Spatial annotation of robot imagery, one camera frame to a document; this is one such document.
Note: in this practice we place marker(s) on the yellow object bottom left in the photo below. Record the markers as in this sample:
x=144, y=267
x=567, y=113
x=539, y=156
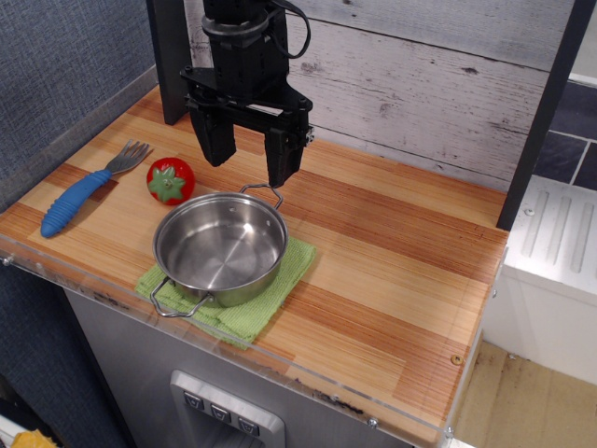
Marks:
x=32, y=439

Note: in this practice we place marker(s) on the green folded cloth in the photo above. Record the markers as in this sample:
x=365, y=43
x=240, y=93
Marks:
x=237, y=325

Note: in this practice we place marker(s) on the blue handled metal fork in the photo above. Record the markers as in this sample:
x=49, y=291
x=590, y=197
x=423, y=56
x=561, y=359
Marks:
x=65, y=207

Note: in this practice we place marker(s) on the grey control panel with buttons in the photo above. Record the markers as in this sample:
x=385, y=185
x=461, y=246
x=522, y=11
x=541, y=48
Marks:
x=213, y=417

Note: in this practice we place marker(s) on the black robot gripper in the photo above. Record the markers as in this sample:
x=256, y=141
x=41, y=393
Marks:
x=247, y=86

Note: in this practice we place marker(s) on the red toy strawberry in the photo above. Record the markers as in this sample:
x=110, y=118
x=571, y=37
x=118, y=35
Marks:
x=170, y=181

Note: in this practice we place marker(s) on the white ridged appliance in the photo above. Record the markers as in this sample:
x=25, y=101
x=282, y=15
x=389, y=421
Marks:
x=543, y=306

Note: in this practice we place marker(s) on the dark left post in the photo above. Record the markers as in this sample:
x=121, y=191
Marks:
x=168, y=27

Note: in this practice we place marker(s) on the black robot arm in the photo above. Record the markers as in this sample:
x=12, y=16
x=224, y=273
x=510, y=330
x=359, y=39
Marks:
x=247, y=86

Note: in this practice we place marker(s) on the dark right post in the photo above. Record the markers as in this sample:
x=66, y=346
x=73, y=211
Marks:
x=572, y=38

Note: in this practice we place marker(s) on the stainless steel pot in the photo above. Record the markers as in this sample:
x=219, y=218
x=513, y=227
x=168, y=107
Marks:
x=223, y=247

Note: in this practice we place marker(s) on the dark post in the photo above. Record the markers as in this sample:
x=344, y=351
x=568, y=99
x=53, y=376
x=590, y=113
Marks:
x=168, y=27
x=572, y=38

